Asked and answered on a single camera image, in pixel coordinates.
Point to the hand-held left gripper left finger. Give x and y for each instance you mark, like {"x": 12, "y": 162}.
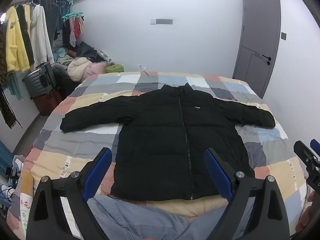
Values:
{"x": 96, "y": 175}

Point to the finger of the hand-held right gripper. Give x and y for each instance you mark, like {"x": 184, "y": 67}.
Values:
{"x": 302, "y": 152}
{"x": 315, "y": 145}

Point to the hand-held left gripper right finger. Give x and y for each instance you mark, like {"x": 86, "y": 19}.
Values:
{"x": 217, "y": 172}

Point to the black puffer jacket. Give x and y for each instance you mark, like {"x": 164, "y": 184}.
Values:
{"x": 155, "y": 135}

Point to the pale mixed clothes pile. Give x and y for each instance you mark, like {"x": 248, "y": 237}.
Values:
{"x": 62, "y": 56}

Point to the black clothes pile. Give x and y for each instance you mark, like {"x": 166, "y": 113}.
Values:
{"x": 87, "y": 51}

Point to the dark hanging clothes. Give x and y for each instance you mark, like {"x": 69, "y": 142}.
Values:
{"x": 51, "y": 17}

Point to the person's right hand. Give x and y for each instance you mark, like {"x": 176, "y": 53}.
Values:
{"x": 303, "y": 220}

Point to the checkered patchwork quilt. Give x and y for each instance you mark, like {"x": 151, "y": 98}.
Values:
{"x": 75, "y": 142}

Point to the person's blue jeans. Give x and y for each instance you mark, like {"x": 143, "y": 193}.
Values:
{"x": 140, "y": 220}

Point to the red suitcase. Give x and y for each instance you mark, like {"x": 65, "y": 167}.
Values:
{"x": 48, "y": 103}

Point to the cream fleece garment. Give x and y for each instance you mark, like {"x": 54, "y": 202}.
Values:
{"x": 77, "y": 68}

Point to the green stool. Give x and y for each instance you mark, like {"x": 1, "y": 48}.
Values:
{"x": 115, "y": 68}

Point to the grey suitcase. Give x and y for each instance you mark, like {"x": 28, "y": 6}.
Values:
{"x": 40, "y": 80}

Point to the white ribbon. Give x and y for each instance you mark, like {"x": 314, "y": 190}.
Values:
{"x": 145, "y": 70}

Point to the white and green box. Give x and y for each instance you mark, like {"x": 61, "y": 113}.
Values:
{"x": 103, "y": 55}

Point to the teal hanging cloth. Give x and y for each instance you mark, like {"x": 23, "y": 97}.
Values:
{"x": 13, "y": 85}

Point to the grey door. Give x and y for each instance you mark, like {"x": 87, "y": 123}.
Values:
{"x": 260, "y": 30}

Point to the small hanging garments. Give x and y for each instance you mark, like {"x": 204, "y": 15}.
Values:
{"x": 73, "y": 31}

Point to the white hoodie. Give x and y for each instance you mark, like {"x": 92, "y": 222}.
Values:
{"x": 41, "y": 37}

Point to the yellow fleece jacket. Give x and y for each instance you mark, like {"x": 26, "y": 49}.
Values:
{"x": 15, "y": 42}

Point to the dark striped hanging garment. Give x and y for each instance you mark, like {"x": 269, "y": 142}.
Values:
{"x": 26, "y": 35}

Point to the green hanging clip dryer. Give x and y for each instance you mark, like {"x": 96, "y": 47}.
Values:
{"x": 72, "y": 16}

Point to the grey wall switch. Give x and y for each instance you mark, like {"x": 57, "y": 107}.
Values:
{"x": 283, "y": 36}

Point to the grey and white wall panel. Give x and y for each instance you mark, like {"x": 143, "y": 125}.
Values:
{"x": 163, "y": 21}

